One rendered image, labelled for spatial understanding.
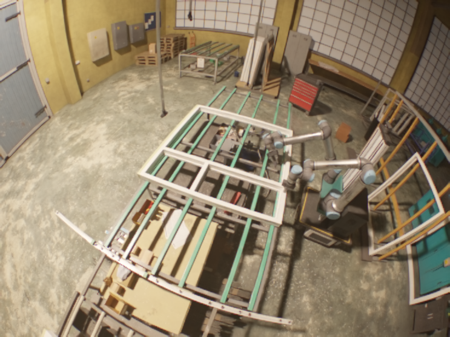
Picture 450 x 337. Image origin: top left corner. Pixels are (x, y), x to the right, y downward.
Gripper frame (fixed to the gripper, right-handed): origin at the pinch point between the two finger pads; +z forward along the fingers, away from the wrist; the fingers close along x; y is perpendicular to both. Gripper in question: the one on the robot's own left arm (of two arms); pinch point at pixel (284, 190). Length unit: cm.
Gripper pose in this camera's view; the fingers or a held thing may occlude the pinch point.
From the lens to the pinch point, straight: 189.6
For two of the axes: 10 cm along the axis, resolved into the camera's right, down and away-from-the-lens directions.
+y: -3.2, 6.9, -6.5
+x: 9.4, 3.0, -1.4
